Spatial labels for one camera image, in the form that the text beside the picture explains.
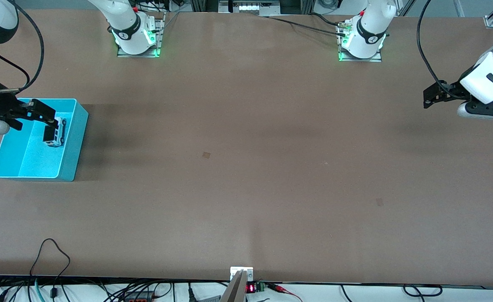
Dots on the power strip with red switches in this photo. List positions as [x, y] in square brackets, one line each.
[139, 299]

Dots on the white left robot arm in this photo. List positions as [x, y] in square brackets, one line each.
[368, 37]

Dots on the grey metal camera mount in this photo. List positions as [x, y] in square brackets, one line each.
[236, 289]

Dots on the metal corner bracket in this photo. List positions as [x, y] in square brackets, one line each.
[491, 22]

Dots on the cyan plastic bin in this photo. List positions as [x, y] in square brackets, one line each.
[24, 155]

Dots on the red alligator clip lead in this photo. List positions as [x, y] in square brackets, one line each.
[277, 288]

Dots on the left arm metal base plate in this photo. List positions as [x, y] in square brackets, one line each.
[374, 59]

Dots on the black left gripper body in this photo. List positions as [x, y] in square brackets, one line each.
[455, 89]

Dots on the red digit display module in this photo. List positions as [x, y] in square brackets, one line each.
[250, 288]

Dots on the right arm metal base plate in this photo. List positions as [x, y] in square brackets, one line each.
[158, 42]

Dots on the lit metal frame unit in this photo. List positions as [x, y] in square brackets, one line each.
[248, 7]

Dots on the white jeep toy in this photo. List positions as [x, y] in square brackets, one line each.
[61, 133]

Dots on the aluminium frame post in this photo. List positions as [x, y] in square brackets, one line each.
[458, 7]

